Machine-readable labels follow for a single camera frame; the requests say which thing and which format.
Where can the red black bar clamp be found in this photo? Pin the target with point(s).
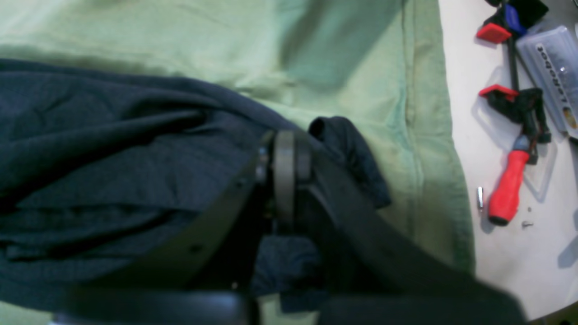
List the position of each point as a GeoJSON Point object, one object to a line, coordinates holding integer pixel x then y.
{"type": "Point", "coordinates": [510, 22]}

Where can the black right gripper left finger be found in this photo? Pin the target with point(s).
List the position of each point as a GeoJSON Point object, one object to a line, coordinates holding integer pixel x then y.
{"type": "Point", "coordinates": [201, 276]}

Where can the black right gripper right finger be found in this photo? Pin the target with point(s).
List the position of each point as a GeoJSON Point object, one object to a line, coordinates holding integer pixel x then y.
{"type": "Point", "coordinates": [373, 273]}

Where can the dark navy T-shirt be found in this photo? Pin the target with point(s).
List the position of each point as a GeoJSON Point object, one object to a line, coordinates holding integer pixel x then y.
{"type": "Point", "coordinates": [99, 168]}

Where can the clear plastic bit case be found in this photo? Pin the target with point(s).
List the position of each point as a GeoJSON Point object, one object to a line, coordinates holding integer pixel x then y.
{"type": "Point", "coordinates": [551, 58]}

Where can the green table cloth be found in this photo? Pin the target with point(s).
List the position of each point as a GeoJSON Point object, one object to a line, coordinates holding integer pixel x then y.
{"type": "Point", "coordinates": [379, 63]}

